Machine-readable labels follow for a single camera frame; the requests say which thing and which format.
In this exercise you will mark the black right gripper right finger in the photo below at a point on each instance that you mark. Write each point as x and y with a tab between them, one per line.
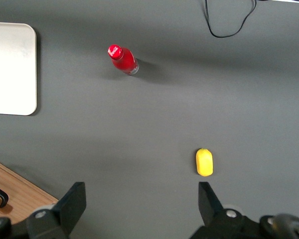
211	211

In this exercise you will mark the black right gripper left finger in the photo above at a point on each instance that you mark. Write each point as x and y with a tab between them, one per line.
69	206

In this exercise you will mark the white rectangular tray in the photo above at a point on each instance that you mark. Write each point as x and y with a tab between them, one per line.
12	69

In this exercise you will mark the wooden two-drawer cabinet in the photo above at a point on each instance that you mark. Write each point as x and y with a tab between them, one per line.
25	194

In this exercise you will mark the yellow lemon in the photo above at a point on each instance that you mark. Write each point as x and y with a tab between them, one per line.
204	163

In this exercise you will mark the wooden drawer front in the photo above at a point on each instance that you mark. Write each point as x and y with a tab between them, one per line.
17	194

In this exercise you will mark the red cola bottle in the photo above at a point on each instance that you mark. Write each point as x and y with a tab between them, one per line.
123	59

